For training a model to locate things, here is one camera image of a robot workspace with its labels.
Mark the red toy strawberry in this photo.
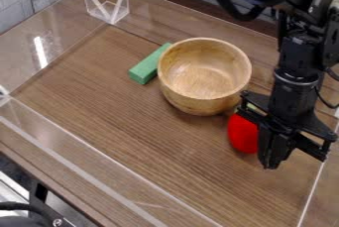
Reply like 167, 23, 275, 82
227, 108, 257, 154

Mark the green rectangular block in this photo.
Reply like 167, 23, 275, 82
128, 43, 171, 85

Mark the clear acrylic tray wall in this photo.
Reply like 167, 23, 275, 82
0, 0, 339, 227

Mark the wooden bowl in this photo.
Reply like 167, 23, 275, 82
157, 38, 253, 116

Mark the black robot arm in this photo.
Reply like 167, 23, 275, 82
216, 0, 339, 170

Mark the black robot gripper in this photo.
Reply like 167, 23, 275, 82
239, 70, 337, 170

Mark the black table leg bracket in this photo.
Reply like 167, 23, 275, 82
29, 181, 77, 227

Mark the black cable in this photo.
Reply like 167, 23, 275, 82
0, 200, 50, 227

